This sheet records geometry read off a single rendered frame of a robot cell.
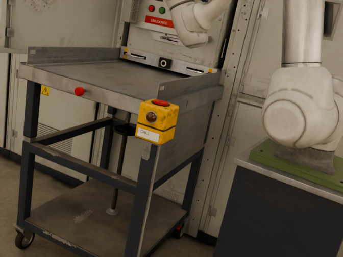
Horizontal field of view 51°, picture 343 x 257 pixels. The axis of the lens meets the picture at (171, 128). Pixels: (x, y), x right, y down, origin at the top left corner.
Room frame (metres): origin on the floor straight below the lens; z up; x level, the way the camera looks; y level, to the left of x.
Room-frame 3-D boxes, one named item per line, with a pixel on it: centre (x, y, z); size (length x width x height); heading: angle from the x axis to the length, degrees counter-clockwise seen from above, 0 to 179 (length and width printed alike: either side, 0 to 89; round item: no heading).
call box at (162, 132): (0.92, 0.04, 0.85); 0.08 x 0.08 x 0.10; 69
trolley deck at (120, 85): (1.55, 0.20, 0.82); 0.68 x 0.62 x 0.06; 159
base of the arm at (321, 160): (1.13, -0.45, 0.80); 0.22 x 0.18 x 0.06; 160
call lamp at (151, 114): (0.88, 0.06, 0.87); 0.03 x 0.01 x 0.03; 69
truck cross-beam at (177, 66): (1.85, 0.08, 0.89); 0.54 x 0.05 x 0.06; 69
